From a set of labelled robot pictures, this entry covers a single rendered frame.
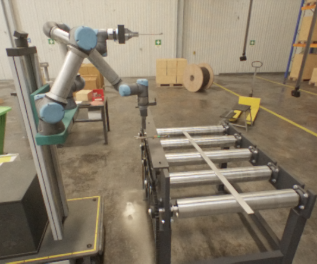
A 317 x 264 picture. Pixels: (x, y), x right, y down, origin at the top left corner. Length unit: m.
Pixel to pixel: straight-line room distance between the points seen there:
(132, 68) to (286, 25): 8.30
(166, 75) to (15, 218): 7.98
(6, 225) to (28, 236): 0.18
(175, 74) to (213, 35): 4.04
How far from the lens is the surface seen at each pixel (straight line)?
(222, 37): 12.63
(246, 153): 2.10
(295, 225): 1.89
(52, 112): 1.26
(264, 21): 13.65
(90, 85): 7.24
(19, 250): 2.11
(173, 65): 9.07
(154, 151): 1.41
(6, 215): 1.90
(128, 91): 1.40
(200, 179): 1.67
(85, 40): 1.25
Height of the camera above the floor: 1.83
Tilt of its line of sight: 23 degrees down
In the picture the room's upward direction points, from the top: straight up
